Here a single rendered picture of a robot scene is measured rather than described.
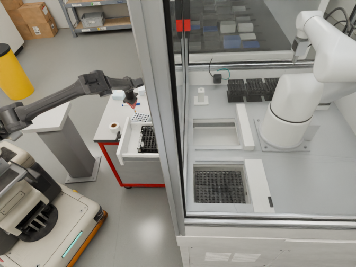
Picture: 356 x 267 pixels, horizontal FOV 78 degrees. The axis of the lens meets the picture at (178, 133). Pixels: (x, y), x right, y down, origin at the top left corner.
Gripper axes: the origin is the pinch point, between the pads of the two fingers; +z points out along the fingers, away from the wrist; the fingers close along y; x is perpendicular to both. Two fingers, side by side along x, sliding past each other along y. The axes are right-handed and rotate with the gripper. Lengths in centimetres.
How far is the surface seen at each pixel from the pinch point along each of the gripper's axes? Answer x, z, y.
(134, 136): -11.3, 2.9, -21.4
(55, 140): 64, 28, -25
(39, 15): 331, 46, 228
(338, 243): -117, -4, -52
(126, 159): -16.3, 0.3, -39.5
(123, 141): -12.1, -5.8, -32.9
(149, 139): -24.5, -3.5, -25.2
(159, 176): -17, 60, -14
